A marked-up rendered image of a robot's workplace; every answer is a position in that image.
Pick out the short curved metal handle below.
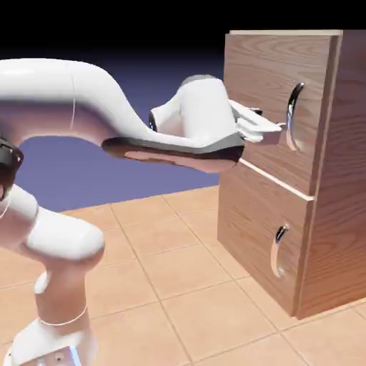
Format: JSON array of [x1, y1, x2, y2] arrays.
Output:
[[270, 224, 290, 279]]

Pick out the long curved metal handle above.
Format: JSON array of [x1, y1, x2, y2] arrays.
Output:
[[285, 82, 306, 152]]

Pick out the small wood cabinet door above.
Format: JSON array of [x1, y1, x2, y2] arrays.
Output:
[[217, 159, 316, 317]]

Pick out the light wood cabinet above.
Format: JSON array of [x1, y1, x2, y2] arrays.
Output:
[[217, 29, 366, 320]]

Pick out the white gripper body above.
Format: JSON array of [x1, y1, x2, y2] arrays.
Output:
[[228, 99, 283, 143]]

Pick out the large wood cabinet door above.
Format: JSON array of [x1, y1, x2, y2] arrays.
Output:
[[222, 33, 344, 196]]

